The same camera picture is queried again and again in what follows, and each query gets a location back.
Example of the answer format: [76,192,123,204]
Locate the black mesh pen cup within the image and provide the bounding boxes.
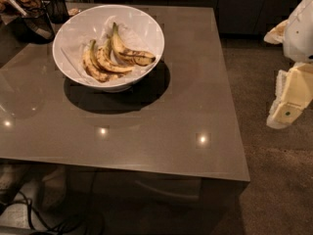
[43,0,69,24]

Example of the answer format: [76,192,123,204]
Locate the white ceramic bowl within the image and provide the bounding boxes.
[53,5,152,84]

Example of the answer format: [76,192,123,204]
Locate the dark basket with items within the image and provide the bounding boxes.
[0,0,55,44]

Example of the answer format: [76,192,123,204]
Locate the black floor cable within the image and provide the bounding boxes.
[0,189,106,235]

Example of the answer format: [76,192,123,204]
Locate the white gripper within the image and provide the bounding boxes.
[263,0,313,129]

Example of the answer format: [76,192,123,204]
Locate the white paper napkin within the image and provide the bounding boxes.
[61,15,164,92]

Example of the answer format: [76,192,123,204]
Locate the spotted banana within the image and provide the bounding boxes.
[96,39,133,73]
[82,39,118,82]
[111,23,156,67]

